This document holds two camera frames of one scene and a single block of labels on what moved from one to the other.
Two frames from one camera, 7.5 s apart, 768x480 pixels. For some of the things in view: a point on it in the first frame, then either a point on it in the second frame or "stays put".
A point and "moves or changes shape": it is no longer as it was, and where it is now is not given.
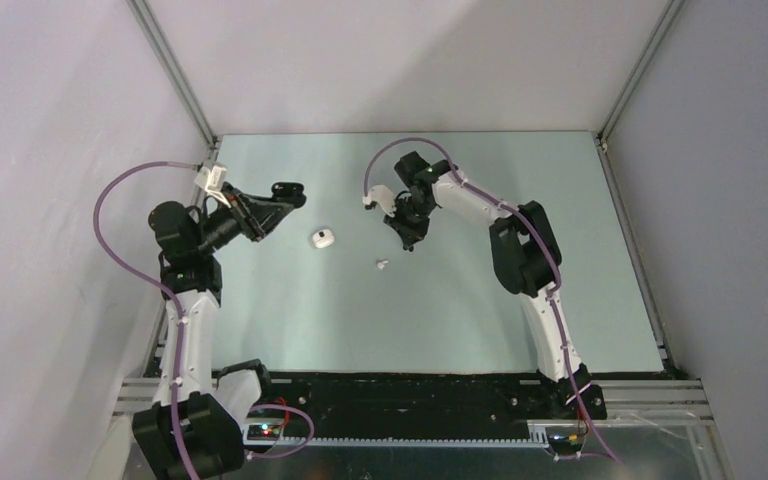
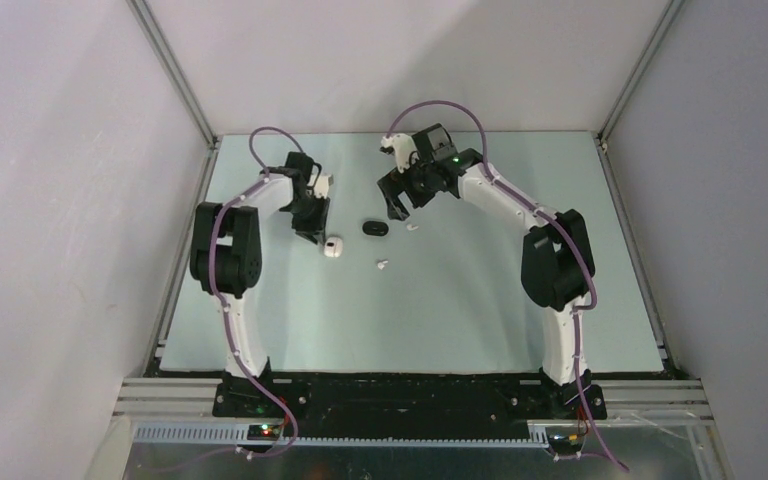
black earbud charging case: (290, 191) moves or changes shape
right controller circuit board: (564, 444) stays put
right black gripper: (410, 233) -> (395, 182)
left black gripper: (256, 217) -> (316, 229)
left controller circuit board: (263, 432) stays put
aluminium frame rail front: (647, 401) stays put
